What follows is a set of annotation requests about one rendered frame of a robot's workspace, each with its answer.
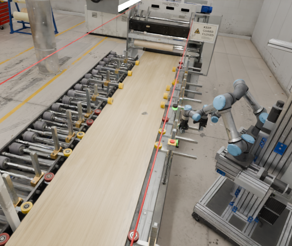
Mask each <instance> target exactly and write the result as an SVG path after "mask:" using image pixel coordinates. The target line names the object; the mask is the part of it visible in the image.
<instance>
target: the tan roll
mask: <svg viewBox="0 0 292 246"><path fill-rule="evenodd" d="M130 42H132V43H134V45H136V46H142V47H148V48H154V49H160V50H167V51H173V49H175V50H181V51H184V49H181V48H175V47H173V46H174V45H171V44H164V43H158V42H152V41H143V40H137V39H135V41H130Z"/></svg>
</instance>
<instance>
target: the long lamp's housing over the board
mask: <svg viewBox="0 0 292 246"><path fill-rule="evenodd" d="M128 1H131V0H102V1H100V2H99V3H94V2H92V1H91V0H86V5H87V10H92V11H99V12H105V13H112V14H118V6H120V5H122V4H124V3H126V2H128Z"/></svg>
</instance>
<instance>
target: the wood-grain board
mask: <svg viewBox="0 0 292 246"><path fill-rule="evenodd" d="M138 61H139V65H135V66H134V67H133V69H132V70H131V71H132V76H127V77H126V78H125V80H124V81H123V84H124V87H123V89H120V88H118V89H117V91H116V92H115V94H114V95H113V96H112V98H113V99H114V101H113V104H109V103H107V104H106V106H105V107H104V109H103V110H102V111H101V113H100V114H99V116H98V117H97V118H96V120H95V121H94V122H93V124H92V125H91V127H90V128H89V129H88V131H87V132H86V133H85V135H84V136H83V138H82V139H81V140H80V142H79V143H78V145H77V146H76V147H75V149H74V150H73V152H72V153H71V154H70V156H69V157H68V159H67V160H66V161H65V163H64V164H63V165H62V167H61V168H60V170H59V171H58V172H57V174H56V175H55V176H54V178H53V179H52V181H51V182H50V183H49V185H48V186H47V187H46V189H45V190H44V192H43V193H42V194H41V196H40V197H39V198H38V200H37V201H36V203H35V204H34V205H33V207H32V208H31V210H30V211H29V212H28V214H27V215H26V216H25V218H24V219H23V221H22V222H21V224H20V225H19V226H18V228H17V229H16V230H15V232H14V233H13V235H12V236H11V237H10V239H9V240H8V241H7V243H6V244H5V246H125V244H126V241H127V237H128V233H129V230H130V227H131V224H132V220H133V217H134V213H135V210H136V206H137V203H138V200H139V196H140V193H141V190H142V186H143V183H144V179H145V176H146V173H147V169H148V166H149V162H150V159H151V156H152V152H153V149H154V146H155V142H156V139H157V135H158V131H159V128H160V125H161V122H162V118H163V115H164V111H165V108H166V107H164V108H162V107H160V104H161V102H165V103H167V101H168V98H167V99H164V98H163V95H164V93H168V94H170V92H171V90H170V91H167V90H166V86H167V85H170V86H171V87H172V85H173V84H172V81H173V80H174V78H175V74H176V71H175V72H173V71H172V68H173V67H176V68H177V67H178V64H179V61H180V59H178V58H172V57H166V56H160V55H154V54H148V53H143V55H142V56H141V57H140V59H139V60H138ZM145 111H146V112H147V113H148V115H142V114H141V113H143V112H145Z"/></svg>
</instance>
